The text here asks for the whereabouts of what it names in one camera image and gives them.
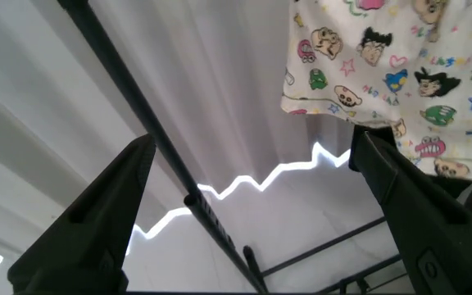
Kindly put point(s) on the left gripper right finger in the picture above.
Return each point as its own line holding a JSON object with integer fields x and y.
{"x": 445, "y": 246}

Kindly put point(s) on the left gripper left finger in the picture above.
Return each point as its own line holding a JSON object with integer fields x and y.
{"x": 76, "y": 254}

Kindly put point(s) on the cream printed garment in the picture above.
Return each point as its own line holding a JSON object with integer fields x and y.
{"x": 404, "y": 82}

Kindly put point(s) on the black clothes rack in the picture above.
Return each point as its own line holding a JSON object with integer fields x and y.
{"x": 137, "y": 102}

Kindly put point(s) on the white curtain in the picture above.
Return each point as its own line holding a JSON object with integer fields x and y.
{"x": 219, "y": 82}

